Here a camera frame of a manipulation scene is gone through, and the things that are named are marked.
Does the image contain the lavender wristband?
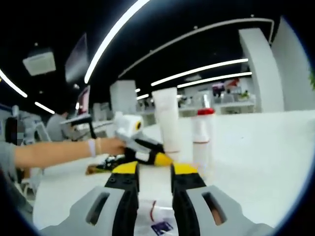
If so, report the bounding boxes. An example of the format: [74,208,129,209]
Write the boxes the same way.
[88,139,97,158]

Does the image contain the computer monitor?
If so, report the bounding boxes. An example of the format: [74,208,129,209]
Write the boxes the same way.
[77,85,92,117]

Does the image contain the long curved ceiling light strip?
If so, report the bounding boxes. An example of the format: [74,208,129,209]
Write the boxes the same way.
[84,0,151,85]

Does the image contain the green skincare sachet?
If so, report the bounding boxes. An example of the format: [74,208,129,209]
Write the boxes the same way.
[96,155,127,172]

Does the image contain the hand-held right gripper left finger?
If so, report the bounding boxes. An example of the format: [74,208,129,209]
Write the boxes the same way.
[39,161,140,236]

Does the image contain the row of white office desks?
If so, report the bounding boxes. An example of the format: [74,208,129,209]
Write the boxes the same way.
[137,98,256,126]

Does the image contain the white skincare tube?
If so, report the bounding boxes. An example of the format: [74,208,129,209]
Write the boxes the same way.
[152,87,183,154]

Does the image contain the person's left hand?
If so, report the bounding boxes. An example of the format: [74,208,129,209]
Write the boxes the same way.
[99,137,126,156]

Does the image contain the red-capped skincare bottle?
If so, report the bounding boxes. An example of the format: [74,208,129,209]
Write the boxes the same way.
[191,94,217,179]

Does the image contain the straight ceiling light strip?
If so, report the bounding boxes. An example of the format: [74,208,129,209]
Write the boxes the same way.
[151,58,249,87]
[177,71,253,89]

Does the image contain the large dark hanging screen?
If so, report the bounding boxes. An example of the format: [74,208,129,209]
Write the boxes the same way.
[65,32,89,85]

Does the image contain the gold skincare sachet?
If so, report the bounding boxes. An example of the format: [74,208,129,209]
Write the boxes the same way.
[85,164,100,176]

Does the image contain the ceiling air conditioner unit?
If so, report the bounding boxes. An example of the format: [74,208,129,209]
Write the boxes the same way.
[22,48,57,76]

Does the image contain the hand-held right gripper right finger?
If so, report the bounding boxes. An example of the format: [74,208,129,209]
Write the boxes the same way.
[170,162,274,236]

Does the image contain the person's grey shirt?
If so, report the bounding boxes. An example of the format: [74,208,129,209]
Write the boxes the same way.
[0,141,19,182]

